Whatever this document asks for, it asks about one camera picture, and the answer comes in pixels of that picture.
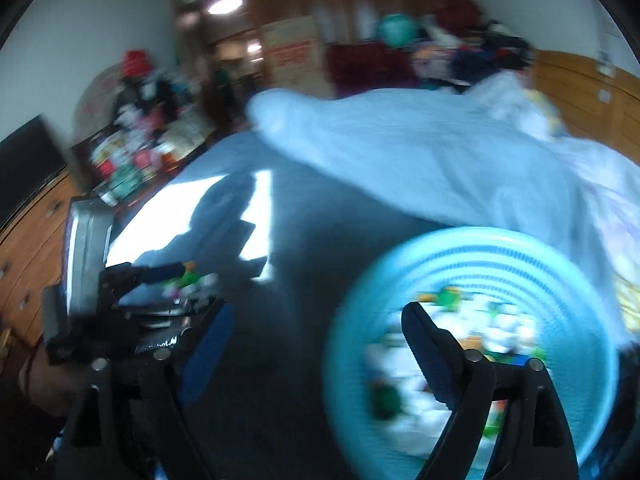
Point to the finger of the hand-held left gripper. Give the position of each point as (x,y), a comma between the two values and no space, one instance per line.
(160,272)
(165,310)

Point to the heap of dark clothes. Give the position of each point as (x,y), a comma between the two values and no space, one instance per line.
(155,90)

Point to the teal ball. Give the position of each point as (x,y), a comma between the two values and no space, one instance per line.
(397,30)

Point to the wooden dresser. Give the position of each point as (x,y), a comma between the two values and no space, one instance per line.
(35,240)

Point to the person's left hand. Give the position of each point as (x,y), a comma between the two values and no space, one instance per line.
(55,385)

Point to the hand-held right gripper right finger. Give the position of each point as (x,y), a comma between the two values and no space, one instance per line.
(435,360)

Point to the cardboard box with red print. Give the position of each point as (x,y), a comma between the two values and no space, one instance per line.
(295,55)

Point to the ceiling light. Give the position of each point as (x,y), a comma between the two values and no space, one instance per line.
(223,6)

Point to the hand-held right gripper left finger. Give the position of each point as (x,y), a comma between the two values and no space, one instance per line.
(210,350)

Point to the wall socket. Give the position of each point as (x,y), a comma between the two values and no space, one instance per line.
(606,62)

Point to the black television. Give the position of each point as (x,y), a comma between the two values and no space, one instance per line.
(27,170)

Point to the pile of colourful bottle caps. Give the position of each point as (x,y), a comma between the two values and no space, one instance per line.
(450,340)

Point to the teal plastic basket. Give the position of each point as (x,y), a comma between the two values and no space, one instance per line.
(360,320)

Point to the pile of mixed clothes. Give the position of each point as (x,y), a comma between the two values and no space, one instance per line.
(480,55)

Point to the light blue duvet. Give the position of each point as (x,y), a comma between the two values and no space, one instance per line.
(425,170)

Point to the wooden headboard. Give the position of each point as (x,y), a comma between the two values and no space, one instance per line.
(580,95)

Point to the dark red clothing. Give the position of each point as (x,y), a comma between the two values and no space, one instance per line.
(365,70)

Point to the red and yellow shopping bag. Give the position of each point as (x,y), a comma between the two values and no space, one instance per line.
(107,152)

